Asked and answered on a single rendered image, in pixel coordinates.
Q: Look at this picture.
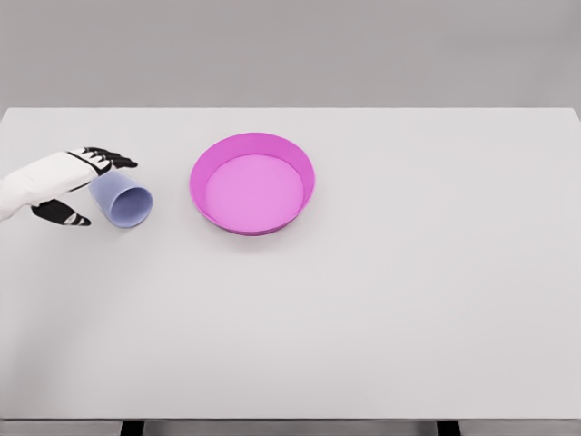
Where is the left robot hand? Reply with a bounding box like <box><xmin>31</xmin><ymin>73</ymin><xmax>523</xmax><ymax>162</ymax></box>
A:
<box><xmin>13</xmin><ymin>146</ymin><xmax>139</xmax><ymax>227</ymax></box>

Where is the pink round plate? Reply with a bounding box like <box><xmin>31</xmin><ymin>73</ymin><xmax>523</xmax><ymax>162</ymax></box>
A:
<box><xmin>189</xmin><ymin>132</ymin><xmax>317</xmax><ymax>237</ymax></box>

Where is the light blue plastic cup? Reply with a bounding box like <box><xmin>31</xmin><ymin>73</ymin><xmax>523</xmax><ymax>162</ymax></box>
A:
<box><xmin>88</xmin><ymin>168</ymin><xmax>153</xmax><ymax>230</ymax></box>

